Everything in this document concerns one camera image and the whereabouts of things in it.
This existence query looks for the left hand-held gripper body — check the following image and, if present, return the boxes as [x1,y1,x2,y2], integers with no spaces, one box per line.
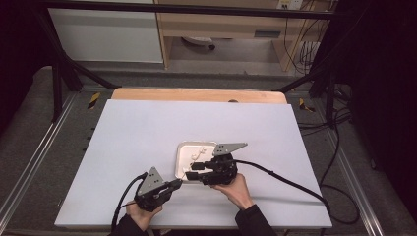
[134,166,173,212]

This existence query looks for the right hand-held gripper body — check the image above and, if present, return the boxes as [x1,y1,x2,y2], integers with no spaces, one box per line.
[199,142,249,186]

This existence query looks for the thin white string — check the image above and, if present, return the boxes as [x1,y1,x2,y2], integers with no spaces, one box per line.
[178,147,209,182]

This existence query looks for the white square tray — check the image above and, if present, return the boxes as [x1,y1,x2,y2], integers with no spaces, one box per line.
[174,141,219,185]

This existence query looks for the person's right hand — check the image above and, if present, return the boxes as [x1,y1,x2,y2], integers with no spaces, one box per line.
[210,173,255,210]

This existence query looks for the person's left hand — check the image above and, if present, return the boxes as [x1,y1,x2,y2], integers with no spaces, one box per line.
[126,200,163,232]

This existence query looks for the white board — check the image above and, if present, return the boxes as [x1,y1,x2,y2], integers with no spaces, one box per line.
[53,98,332,229]

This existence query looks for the wooden table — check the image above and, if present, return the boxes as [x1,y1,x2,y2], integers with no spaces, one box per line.
[111,88,288,105]

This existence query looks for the yellow black tape strip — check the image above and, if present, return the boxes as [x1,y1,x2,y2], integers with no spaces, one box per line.
[298,97,316,113]
[88,92,101,110]

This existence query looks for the office chair base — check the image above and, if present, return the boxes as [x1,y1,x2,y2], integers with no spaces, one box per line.
[181,36,216,51]

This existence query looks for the light wooden desk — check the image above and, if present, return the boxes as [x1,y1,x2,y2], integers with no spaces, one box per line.
[153,0,332,72]

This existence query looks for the white cabinet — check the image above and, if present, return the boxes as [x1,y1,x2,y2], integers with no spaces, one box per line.
[48,8,164,64]

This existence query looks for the black curtain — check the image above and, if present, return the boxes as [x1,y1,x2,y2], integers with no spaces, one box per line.
[333,0,417,217]
[0,0,55,132]

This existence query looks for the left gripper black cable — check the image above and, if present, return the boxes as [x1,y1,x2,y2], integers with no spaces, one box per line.
[111,171,149,232]

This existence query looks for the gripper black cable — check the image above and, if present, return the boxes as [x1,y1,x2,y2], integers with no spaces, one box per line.
[111,171,149,232]
[233,158,361,226]

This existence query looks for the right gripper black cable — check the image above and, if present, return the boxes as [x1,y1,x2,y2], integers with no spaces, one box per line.
[233,158,361,226]

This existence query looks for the aluminium rail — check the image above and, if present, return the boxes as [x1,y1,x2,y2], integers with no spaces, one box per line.
[0,92,78,224]
[328,131,417,236]

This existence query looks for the black floor cables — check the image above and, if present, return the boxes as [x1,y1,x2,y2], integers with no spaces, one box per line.
[296,83,353,137]

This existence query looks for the black hanging cables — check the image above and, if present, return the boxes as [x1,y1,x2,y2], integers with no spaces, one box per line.
[283,0,332,75]

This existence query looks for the black metal frame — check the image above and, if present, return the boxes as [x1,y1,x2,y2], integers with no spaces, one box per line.
[32,0,338,123]

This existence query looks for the white wall socket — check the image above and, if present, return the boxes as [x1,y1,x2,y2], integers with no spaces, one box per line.
[276,0,304,10]

